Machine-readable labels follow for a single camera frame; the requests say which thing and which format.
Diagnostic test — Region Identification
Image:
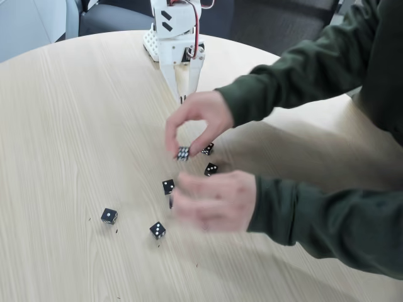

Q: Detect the person's right hand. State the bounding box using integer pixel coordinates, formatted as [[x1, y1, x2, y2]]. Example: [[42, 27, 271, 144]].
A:
[[165, 90, 236, 159]]

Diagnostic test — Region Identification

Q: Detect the person's left hand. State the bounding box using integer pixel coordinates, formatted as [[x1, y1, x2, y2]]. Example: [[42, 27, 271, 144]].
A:
[[172, 169, 258, 233]]

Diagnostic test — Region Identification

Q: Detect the black office chair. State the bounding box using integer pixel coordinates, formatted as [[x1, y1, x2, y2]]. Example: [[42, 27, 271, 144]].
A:
[[78, 0, 155, 37]]

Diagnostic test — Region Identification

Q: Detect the white storage cabinet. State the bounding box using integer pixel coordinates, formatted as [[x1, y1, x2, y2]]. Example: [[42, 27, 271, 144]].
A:
[[0, 0, 79, 64]]

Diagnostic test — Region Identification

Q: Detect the person's torso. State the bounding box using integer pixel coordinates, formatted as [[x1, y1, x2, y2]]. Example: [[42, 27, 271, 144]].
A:
[[346, 0, 403, 158]]

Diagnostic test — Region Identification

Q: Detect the red servo cable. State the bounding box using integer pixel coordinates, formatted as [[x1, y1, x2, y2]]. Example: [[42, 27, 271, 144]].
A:
[[166, 0, 218, 60]]

